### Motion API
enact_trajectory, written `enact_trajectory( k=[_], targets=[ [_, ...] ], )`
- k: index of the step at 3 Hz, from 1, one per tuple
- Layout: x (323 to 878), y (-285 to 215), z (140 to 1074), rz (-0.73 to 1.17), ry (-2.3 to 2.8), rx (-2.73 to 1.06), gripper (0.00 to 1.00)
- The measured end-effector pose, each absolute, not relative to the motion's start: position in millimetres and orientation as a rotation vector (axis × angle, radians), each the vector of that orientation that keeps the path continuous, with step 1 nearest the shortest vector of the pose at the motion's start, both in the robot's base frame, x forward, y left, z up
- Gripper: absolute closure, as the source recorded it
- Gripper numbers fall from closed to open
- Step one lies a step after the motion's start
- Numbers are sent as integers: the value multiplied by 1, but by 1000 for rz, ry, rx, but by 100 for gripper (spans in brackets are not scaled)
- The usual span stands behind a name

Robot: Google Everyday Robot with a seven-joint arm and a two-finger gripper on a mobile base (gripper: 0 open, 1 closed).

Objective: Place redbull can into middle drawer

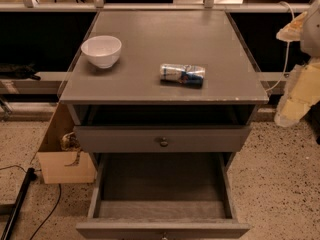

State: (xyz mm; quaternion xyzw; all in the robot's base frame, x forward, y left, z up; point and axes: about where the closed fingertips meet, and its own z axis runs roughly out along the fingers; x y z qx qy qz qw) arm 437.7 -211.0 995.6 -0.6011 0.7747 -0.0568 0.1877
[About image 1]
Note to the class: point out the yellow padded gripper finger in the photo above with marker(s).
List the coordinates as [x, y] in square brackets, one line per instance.
[293, 30]
[301, 92]

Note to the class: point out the silver blue redbull can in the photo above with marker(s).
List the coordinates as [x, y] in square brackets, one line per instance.
[189, 75]

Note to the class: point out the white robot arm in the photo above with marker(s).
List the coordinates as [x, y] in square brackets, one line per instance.
[310, 38]

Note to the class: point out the grey wooden drawer cabinet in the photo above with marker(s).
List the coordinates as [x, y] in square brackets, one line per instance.
[163, 125]

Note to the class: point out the grey top drawer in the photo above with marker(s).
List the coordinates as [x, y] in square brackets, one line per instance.
[107, 139]

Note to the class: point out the grey open middle drawer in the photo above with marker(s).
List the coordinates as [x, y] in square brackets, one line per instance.
[177, 196]

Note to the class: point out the white ceramic bowl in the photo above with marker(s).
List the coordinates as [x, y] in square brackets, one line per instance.
[102, 51]

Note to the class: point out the crumpled item in box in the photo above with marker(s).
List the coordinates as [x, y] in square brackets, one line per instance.
[69, 143]

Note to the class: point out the cardboard box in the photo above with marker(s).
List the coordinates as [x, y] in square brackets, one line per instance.
[61, 158]

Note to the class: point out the black bar on floor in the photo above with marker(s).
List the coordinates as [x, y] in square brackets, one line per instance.
[13, 210]

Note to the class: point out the black object on ledge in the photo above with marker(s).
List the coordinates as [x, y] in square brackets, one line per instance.
[18, 71]

